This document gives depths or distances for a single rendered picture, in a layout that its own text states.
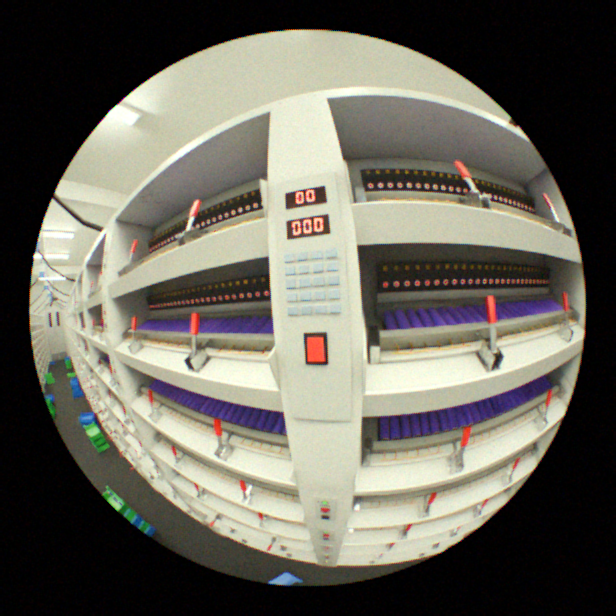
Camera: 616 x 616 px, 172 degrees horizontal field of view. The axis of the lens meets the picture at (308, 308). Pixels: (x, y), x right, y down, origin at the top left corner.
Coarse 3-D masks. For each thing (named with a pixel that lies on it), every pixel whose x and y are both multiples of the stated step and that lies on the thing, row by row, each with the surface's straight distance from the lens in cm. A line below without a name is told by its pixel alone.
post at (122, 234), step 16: (112, 224) 81; (128, 224) 81; (112, 240) 77; (128, 240) 79; (144, 240) 82; (112, 256) 75; (128, 256) 78; (144, 288) 79; (112, 304) 73; (128, 304) 75; (144, 304) 78; (112, 320) 73; (112, 352) 76; (112, 368) 83; (128, 368) 76; (128, 384) 77; (144, 432) 85; (144, 448) 99; (160, 464) 94
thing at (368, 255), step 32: (352, 160) 51; (384, 160) 51; (416, 160) 54; (224, 192) 60; (352, 192) 45; (384, 256) 40; (416, 256) 42; (448, 256) 45; (480, 256) 50; (512, 256) 58; (160, 288) 75
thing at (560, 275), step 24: (528, 192) 77; (552, 192) 71; (552, 216) 71; (552, 264) 70; (576, 264) 66; (552, 288) 71; (576, 288) 66; (576, 360) 67; (552, 432) 75; (504, 504) 98
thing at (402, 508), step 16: (528, 448) 77; (544, 448) 78; (512, 464) 72; (528, 464) 78; (464, 480) 60; (480, 480) 65; (496, 480) 68; (512, 480) 69; (368, 496) 53; (384, 496) 53; (400, 496) 54; (416, 496) 55; (432, 496) 50; (448, 496) 59; (464, 496) 62; (480, 496) 65; (352, 512) 54; (368, 512) 55; (384, 512) 55; (400, 512) 56; (416, 512) 57; (432, 512) 58; (448, 512) 60
